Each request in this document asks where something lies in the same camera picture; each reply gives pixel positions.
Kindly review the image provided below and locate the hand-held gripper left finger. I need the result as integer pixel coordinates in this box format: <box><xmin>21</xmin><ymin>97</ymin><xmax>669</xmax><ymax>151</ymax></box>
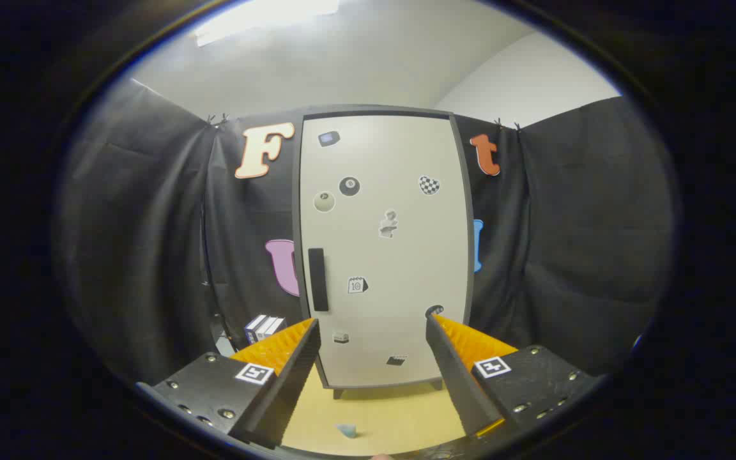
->
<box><xmin>137</xmin><ymin>318</ymin><xmax>322</xmax><ymax>449</ymax></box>

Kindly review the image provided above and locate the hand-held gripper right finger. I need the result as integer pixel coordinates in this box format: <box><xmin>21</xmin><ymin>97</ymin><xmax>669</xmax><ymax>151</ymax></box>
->
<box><xmin>425</xmin><ymin>313</ymin><xmax>604</xmax><ymax>438</ymax></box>

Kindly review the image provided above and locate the white cabinet door black handle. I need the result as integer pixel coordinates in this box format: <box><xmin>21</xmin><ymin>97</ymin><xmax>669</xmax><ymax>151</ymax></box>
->
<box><xmin>300</xmin><ymin>115</ymin><xmax>471</xmax><ymax>388</ymax></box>

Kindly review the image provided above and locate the black backdrop cloth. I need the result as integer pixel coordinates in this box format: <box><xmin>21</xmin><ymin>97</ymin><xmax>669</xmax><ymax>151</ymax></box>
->
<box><xmin>55</xmin><ymin>77</ymin><xmax>675</xmax><ymax>384</ymax></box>

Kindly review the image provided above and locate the grey cabinet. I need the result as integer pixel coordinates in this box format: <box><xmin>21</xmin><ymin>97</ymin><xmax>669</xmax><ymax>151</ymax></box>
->
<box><xmin>291</xmin><ymin>105</ymin><xmax>476</xmax><ymax>400</ymax></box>

